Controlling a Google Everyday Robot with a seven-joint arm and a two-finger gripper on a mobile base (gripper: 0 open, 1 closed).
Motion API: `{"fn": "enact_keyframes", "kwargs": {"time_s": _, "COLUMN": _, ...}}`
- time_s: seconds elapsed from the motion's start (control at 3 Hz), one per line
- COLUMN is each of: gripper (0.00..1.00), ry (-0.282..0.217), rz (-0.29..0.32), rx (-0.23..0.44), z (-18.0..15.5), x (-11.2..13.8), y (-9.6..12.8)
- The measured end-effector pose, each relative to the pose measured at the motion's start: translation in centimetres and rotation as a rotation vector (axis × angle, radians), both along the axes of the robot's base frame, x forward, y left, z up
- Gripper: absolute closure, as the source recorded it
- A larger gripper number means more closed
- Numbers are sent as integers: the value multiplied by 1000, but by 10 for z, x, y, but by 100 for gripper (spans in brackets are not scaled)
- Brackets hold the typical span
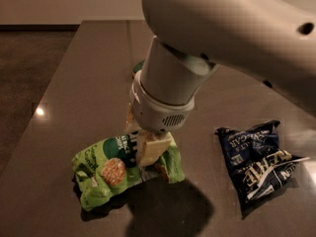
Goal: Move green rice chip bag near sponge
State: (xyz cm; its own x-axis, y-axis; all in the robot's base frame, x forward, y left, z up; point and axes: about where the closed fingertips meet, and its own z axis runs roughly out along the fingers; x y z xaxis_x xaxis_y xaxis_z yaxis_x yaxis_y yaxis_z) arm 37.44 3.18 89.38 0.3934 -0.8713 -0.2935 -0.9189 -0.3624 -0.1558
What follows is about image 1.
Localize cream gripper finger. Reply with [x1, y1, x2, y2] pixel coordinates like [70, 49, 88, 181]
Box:
[136, 130, 172, 167]
[124, 104, 141, 133]

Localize green rice chip bag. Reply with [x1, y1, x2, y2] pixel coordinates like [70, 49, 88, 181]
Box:
[72, 131, 185, 211]

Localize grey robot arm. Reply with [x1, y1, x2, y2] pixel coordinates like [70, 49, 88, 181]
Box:
[127, 0, 316, 167]

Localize green and yellow sponge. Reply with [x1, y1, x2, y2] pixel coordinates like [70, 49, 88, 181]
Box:
[132, 59, 145, 74]

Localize dark blue chip bag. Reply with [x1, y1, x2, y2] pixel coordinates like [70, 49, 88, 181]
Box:
[215, 119, 309, 218]

